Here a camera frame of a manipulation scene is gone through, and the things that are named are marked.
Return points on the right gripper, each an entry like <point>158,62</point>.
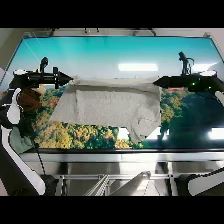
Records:
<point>178,81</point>

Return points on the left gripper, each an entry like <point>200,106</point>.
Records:
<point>46,78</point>

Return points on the grey T-shirt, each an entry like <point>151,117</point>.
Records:
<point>110,106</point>

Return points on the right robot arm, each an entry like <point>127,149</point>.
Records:
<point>213,83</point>

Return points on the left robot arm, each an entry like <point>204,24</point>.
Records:
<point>13,173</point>

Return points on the brown garment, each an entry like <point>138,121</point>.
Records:
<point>30,99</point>

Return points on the dark green garment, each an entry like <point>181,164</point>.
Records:
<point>27,124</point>

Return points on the pale grey garment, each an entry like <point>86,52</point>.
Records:
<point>19,141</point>

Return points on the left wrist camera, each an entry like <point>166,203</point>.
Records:
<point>43,64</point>

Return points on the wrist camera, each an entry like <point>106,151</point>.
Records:
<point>185,62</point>
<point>43,64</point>

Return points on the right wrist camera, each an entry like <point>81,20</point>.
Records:
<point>185,62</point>

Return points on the silver frame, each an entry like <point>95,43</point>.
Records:
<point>113,173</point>

